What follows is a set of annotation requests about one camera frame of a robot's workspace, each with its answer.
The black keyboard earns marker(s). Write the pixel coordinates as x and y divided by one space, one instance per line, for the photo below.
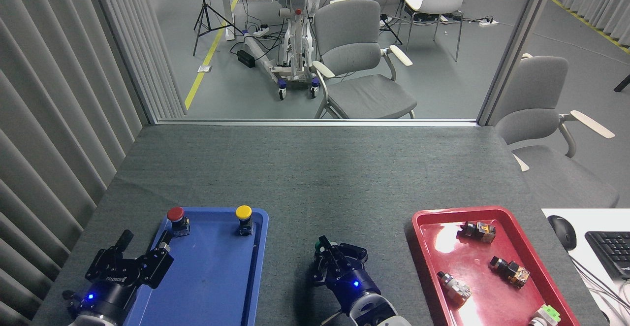
613 252

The black tripod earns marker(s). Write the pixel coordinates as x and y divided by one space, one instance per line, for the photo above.
205 11

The black and orange switch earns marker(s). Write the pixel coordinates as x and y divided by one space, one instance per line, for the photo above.
514 272

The yellow push button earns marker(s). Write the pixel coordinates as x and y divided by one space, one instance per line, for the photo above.
243 212

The silver and orange switch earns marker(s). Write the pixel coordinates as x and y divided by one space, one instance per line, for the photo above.
454 287

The white power strip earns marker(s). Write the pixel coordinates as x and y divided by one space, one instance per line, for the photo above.
488 22
261 32

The green push button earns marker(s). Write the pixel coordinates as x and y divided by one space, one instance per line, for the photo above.
323 241

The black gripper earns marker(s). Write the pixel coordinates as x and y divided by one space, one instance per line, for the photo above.
108 291
352 286

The red push button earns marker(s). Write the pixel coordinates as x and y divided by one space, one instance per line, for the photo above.
176 215

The black power adapter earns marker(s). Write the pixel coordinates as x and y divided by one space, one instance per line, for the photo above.
246 58

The white desk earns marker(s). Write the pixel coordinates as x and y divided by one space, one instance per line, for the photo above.
585 222

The red plastic tray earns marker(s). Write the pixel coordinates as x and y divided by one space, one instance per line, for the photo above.
492 311

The blue plastic tray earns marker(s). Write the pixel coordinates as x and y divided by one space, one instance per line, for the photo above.
216 277

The black computer mouse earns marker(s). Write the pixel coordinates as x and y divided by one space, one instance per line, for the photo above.
562 231

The silver frame rail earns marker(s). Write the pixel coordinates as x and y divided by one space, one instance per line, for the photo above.
315 122

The black switch with orange block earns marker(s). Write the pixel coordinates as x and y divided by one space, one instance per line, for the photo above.
480 231

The white switch with green cap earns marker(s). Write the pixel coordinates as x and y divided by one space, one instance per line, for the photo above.
545 315

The silver frame post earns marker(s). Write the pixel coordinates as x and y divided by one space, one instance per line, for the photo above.
517 45

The grey armchair with cream armrests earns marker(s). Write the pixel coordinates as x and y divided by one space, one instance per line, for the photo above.
541 94
364 94

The white stand on wheels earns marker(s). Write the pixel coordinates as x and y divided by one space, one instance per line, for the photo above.
295 45

